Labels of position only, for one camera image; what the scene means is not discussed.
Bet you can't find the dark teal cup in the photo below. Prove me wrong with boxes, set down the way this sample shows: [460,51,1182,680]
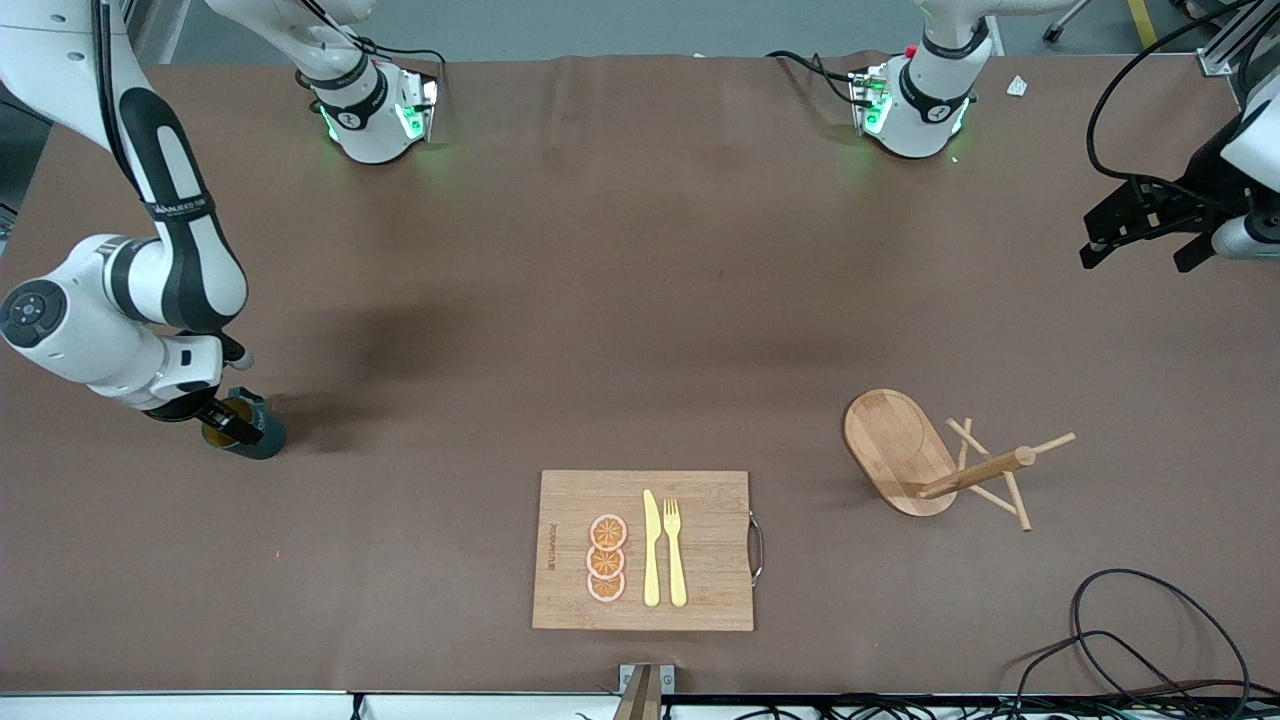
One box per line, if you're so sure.
[200,387,288,461]

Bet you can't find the wooden mug tree stand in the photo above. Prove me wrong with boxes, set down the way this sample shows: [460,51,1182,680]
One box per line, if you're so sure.
[841,388,1076,531]

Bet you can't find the yellow plastic knife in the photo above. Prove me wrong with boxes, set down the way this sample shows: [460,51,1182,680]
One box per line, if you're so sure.
[642,489,663,608]

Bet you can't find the brown table mat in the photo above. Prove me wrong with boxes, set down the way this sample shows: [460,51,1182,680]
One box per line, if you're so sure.
[0,52,1280,696]

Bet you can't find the yellow plastic fork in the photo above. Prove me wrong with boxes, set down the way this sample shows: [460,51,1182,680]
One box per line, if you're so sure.
[663,497,689,609]

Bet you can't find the bamboo cutting board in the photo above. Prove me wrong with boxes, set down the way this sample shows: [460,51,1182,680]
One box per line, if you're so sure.
[532,470,766,633]

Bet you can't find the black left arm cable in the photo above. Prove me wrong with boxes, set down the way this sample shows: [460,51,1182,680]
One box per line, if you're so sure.
[1086,0,1253,187]

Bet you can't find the aluminium frame profile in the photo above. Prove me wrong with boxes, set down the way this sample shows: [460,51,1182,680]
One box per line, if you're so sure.
[1197,0,1280,76]

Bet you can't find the white table edge rail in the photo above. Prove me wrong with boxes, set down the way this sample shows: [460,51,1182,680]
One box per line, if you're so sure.
[0,690,1280,720]

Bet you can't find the black cable loop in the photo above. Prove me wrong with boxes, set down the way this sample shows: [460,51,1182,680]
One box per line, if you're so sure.
[1010,630,1201,701]
[1070,568,1253,701]

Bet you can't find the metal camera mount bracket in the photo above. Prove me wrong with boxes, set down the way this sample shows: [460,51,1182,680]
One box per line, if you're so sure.
[612,663,676,720]

